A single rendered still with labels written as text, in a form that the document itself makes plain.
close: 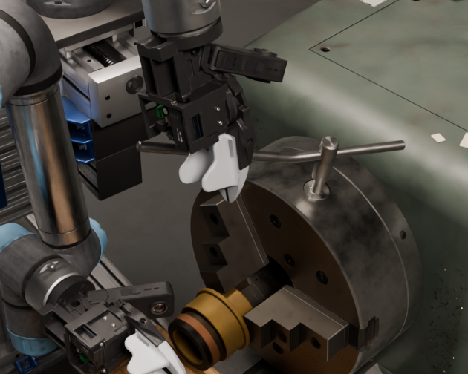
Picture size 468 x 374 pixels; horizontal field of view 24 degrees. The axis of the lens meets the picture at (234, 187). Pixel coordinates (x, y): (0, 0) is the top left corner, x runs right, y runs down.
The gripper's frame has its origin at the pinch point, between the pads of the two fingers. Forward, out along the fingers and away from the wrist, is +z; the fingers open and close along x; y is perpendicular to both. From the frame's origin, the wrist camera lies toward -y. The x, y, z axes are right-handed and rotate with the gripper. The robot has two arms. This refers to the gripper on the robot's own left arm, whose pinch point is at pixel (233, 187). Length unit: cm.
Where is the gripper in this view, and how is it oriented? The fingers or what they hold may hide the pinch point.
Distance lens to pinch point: 117.9
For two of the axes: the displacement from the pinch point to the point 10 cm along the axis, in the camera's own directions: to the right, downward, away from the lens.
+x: 6.8, 2.6, -6.8
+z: 1.6, 8.6, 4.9
